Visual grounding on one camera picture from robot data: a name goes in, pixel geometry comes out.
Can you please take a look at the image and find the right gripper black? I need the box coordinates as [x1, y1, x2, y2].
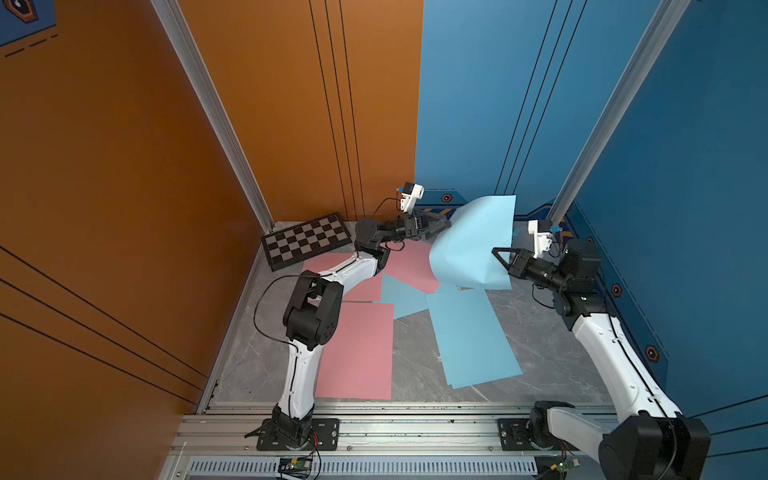
[492, 248, 570, 296]

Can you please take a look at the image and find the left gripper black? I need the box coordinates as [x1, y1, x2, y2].
[376, 217, 447, 249]

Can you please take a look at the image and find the light blue paper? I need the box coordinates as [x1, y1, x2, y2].
[429, 196, 516, 290]
[426, 286, 522, 389]
[380, 274, 428, 319]

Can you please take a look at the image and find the pink paper small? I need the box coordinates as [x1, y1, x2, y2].
[383, 240, 440, 294]

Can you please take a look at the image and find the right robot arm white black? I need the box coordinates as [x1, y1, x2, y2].
[492, 240, 711, 479]

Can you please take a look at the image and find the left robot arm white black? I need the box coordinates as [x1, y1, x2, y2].
[266, 210, 450, 449]

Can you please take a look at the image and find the black white checkerboard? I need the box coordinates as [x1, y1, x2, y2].
[262, 212, 352, 271]

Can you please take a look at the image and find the right green circuit board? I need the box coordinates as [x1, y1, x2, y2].
[533, 457, 581, 480]

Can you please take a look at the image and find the green circuit board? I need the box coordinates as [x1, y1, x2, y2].
[277, 456, 314, 480]
[533, 457, 581, 480]

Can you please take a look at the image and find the left green circuit board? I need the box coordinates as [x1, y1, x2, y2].
[277, 456, 314, 480]

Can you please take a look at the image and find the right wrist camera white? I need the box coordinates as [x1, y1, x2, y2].
[528, 219, 563, 259]

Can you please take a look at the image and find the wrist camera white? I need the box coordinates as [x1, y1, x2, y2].
[528, 219, 563, 259]
[398, 182, 424, 214]

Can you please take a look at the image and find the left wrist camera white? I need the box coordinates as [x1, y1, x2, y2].
[398, 182, 424, 214]

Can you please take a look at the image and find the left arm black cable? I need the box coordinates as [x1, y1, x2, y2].
[251, 273, 301, 346]

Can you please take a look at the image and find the right aluminium corner post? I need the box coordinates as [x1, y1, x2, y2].
[547, 0, 690, 228]

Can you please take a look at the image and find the aluminium corner post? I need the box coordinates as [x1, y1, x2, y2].
[151, 0, 275, 233]
[547, 0, 690, 228]

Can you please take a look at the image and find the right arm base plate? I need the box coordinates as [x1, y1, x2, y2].
[497, 418, 579, 453]

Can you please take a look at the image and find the aluminium rail frame front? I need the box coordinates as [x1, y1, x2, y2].
[160, 402, 617, 479]

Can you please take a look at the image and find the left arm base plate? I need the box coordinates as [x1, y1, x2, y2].
[256, 418, 340, 453]

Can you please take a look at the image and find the left aluminium corner post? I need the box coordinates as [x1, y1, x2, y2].
[151, 0, 275, 233]

